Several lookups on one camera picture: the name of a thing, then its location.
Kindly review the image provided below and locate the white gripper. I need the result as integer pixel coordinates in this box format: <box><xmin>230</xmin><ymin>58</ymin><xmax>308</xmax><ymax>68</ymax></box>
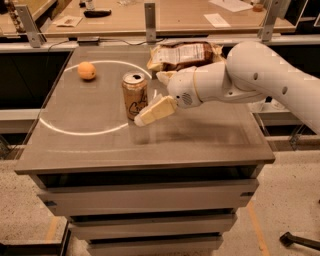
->
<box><xmin>134</xmin><ymin>68</ymin><xmax>202</xmax><ymax>127</ymax></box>

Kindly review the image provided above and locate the orange LaCroix soda can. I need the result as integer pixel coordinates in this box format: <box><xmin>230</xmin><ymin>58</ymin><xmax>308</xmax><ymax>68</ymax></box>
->
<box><xmin>122</xmin><ymin>71</ymin><xmax>148</xmax><ymax>120</ymax></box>

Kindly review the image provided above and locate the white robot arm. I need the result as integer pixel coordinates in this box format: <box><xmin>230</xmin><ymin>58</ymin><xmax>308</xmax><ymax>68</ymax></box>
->
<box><xmin>134</xmin><ymin>41</ymin><xmax>320</xmax><ymax>134</ymax></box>

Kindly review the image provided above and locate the brown chip bag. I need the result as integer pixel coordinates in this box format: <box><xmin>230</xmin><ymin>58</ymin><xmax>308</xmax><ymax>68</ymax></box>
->
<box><xmin>147</xmin><ymin>41</ymin><xmax>224</xmax><ymax>71</ymax></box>

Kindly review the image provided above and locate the orange fruit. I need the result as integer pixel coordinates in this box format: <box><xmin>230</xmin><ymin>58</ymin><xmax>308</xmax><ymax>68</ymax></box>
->
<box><xmin>77</xmin><ymin>62</ymin><xmax>96</xmax><ymax>80</ymax></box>

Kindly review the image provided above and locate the grey drawer cabinet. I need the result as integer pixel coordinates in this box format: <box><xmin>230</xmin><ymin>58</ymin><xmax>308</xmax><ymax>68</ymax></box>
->
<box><xmin>16</xmin><ymin>46</ymin><xmax>274</xmax><ymax>256</ymax></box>

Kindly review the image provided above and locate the clear plastic bottle right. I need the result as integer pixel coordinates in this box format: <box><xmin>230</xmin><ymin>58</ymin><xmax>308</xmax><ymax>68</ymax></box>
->
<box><xmin>270</xmin><ymin>99</ymin><xmax>284</xmax><ymax>110</ymax></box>

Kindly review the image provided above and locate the large white paper sheet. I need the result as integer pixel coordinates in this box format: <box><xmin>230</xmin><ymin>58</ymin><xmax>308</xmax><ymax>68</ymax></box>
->
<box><xmin>209</xmin><ymin>0</ymin><xmax>252</xmax><ymax>13</ymax></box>

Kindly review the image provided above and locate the black remote on desk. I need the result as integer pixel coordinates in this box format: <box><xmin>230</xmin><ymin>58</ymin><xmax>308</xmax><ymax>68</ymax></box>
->
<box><xmin>83</xmin><ymin>10</ymin><xmax>112</xmax><ymax>18</ymax></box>

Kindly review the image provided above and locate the white paper card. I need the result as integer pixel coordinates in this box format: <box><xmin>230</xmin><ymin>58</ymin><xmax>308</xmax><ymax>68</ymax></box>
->
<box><xmin>54</xmin><ymin>16</ymin><xmax>82</xmax><ymax>28</ymax></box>

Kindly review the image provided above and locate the black chair base leg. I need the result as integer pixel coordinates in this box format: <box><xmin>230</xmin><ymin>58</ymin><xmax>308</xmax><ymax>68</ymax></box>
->
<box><xmin>279</xmin><ymin>232</ymin><xmax>320</xmax><ymax>251</ymax></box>

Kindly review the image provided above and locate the grey metal bracket middle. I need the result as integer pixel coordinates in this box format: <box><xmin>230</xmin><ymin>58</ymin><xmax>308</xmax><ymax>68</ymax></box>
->
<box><xmin>144</xmin><ymin>2</ymin><xmax>156</xmax><ymax>44</ymax></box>

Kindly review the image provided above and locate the grey metal bracket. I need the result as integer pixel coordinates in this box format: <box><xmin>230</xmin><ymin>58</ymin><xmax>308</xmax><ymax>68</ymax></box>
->
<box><xmin>144</xmin><ymin>2</ymin><xmax>156</xmax><ymax>44</ymax></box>
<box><xmin>16</xmin><ymin>4</ymin><xmax>44</xmax><ymax>48</ymax></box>
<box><xmin>258</xmin><ymin>0</ymin><xmax>281</xmax><ymax>42</ymax></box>

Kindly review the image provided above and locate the black cable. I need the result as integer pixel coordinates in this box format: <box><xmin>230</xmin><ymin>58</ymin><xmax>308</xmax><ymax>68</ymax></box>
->
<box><xmin>46</xmin><ymin>37</ymin><xmax>166</xmax><ymax>54</ymax></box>

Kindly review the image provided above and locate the grey metal bracket right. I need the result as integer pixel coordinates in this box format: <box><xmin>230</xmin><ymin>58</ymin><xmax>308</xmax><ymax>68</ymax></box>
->
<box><xmin>258</xmin><ymin>0</ymin><xmax>281</xmax><ymax>42</ymax></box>

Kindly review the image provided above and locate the grey metal bracket left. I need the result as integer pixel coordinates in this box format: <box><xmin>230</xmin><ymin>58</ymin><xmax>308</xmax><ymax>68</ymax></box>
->
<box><xmin>16</xmin><ymin>4</ymin><xmax>44</xmax><ymax>48</ymax></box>

